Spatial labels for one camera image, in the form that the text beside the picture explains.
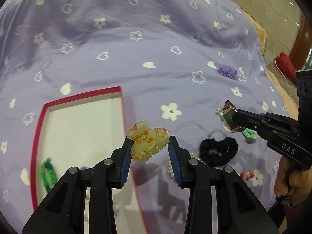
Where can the black velvet scrunchie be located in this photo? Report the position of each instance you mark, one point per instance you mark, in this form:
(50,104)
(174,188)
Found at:
(218,153)

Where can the pink candy hair clip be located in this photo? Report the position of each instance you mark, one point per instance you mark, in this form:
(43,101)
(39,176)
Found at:
(247,175)

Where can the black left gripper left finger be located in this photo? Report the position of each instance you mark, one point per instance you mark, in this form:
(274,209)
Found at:
(62,210)

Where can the red cushion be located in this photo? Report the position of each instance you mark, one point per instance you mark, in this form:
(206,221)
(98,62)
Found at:
(286,67)

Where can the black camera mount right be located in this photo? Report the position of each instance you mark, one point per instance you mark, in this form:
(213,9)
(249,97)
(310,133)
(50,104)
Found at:
(304,94)

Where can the yellow floral hair claw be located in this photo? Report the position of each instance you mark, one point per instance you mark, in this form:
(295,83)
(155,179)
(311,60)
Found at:
(146,141)

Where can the rose gold green watch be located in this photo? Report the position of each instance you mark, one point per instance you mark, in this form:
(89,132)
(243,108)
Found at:
(228,112)

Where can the purple flower hair clip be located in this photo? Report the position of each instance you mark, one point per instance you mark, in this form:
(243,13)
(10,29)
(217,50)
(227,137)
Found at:
(228,71)

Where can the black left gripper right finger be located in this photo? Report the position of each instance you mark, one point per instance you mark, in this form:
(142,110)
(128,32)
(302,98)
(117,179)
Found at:
(238,209)

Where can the white pearl hair accessory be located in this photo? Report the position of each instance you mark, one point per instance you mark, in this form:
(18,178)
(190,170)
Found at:
(170,169)

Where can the red white tray box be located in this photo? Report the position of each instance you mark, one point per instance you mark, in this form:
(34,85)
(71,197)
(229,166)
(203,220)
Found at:
(76,130)

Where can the right hand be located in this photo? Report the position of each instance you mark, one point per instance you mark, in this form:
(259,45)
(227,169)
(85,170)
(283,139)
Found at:
(296,179)

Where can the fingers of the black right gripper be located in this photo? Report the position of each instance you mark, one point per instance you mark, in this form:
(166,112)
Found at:
(253,123)

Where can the purple floral bedsheet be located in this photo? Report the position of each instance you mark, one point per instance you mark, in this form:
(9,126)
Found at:
(164,54)

